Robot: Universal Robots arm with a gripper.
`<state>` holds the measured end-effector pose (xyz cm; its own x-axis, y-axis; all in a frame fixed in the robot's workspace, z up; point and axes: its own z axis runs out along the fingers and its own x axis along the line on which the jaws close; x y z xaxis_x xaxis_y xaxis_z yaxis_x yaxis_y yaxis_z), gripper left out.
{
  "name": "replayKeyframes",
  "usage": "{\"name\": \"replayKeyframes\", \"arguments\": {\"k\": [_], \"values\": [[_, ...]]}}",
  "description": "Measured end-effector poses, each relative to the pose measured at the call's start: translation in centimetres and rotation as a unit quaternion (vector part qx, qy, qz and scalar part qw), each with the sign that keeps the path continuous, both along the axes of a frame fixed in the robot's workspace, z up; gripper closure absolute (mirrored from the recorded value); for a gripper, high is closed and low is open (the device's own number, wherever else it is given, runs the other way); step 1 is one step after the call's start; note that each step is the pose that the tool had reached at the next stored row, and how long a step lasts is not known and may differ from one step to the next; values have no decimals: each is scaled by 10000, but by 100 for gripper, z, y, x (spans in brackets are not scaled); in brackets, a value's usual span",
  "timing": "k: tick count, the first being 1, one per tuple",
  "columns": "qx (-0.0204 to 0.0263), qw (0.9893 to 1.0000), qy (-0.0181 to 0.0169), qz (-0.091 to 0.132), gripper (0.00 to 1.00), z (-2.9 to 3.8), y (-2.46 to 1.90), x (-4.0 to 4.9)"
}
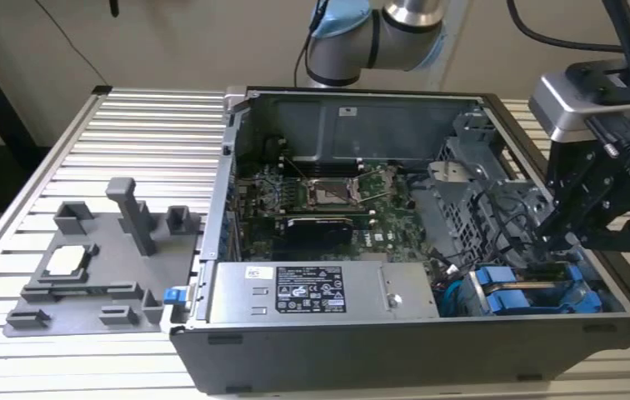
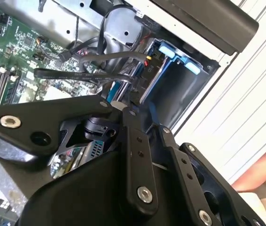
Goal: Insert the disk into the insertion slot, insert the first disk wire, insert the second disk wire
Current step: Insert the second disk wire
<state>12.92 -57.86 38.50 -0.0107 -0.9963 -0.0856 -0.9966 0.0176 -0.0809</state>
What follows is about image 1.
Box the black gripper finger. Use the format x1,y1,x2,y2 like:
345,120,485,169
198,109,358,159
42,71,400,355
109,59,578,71
533,160,598,243
550,197,625,252

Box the black disk wire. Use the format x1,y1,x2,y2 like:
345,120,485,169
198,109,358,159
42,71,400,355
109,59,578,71
480,187,558,262
434,181,549,263

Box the blue disk carrier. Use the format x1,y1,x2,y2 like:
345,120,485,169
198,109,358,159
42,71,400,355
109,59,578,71
485,291,602,316

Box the perforated metal drive cage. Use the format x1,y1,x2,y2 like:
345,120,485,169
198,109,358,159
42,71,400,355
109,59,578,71
428,112,552,268

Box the green motherboard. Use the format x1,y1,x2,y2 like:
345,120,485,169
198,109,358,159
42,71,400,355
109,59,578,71
233,164,438,263

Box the silver power supply unit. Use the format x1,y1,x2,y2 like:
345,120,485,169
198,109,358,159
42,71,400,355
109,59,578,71
205,261,438,324

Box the metal socket cover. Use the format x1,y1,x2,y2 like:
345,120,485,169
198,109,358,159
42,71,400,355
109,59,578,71
349,164,402,205

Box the CPU socket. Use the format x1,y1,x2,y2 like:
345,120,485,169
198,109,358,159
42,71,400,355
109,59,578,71
297,177,365,208

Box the black graphics card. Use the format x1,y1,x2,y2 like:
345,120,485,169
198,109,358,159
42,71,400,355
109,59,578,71
272,214,372,262

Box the thin metal locking lever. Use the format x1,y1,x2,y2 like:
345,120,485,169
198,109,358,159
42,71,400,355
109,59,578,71
282,154,310,184

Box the black open PC case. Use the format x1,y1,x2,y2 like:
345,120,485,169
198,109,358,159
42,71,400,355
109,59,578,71
168,85,630,395

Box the blue case latch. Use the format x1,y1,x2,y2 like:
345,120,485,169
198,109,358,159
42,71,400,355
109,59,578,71
162,287,188,310

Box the grey parts rack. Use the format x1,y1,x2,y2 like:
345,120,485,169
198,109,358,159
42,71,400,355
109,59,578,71
1,177,204,338

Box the silver CPU chip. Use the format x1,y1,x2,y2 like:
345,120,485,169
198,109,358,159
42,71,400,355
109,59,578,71
41,245,97,278

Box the black bolted wrist bracket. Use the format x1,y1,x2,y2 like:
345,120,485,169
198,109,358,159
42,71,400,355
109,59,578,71
584,216,630,254

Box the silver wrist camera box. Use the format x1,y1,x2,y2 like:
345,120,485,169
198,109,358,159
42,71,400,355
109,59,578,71
528,72,630,143

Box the black wire with white label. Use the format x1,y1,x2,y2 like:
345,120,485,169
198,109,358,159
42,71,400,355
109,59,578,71
430,257,460,276

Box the blue data cable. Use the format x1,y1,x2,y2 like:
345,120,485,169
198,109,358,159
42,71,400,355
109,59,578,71
434,278,464,318

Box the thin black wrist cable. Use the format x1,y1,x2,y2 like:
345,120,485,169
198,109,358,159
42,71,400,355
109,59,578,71
505,0,626,53

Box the black arm base cable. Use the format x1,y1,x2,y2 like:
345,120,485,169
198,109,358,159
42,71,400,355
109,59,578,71
290,0,330,87

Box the thin black wall cable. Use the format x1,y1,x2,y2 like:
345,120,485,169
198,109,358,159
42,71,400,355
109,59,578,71
33,0,108,87

